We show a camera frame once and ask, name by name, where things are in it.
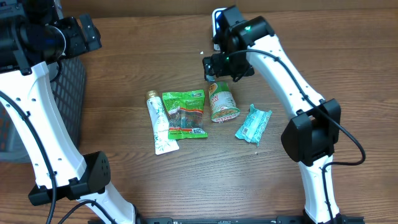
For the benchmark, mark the white tube with gold cap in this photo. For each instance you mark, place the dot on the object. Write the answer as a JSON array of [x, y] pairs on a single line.
[[160, 124]]

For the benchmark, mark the green instant noodle cup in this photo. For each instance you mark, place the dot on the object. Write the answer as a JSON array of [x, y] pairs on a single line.
[[222, 103]]

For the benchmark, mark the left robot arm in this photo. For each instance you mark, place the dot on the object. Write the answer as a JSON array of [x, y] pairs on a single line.
[[33, 35]]

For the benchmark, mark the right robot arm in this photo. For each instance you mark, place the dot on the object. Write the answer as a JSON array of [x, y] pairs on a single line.
[[247, 46]]

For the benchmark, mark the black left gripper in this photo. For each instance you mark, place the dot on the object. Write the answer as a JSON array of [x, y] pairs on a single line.
[[73, 27]]

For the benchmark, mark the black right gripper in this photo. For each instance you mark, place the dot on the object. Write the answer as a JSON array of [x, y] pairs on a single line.
[[218, 59]]

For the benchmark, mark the green snack bag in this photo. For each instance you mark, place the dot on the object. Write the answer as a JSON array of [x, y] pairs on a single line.
[[185, 111]]

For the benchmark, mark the teal tissue pack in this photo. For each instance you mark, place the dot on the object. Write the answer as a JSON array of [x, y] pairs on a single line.
[[254, 125]]

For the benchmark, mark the white barcode scanner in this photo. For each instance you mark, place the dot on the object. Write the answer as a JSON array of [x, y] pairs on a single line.
[[215, 26]]

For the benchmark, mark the gray plastic shopping basket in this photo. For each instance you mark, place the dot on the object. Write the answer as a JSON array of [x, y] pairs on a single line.
[[68, 91]]

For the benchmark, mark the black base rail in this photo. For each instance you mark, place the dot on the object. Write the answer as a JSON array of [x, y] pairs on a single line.
[[278, 220]]

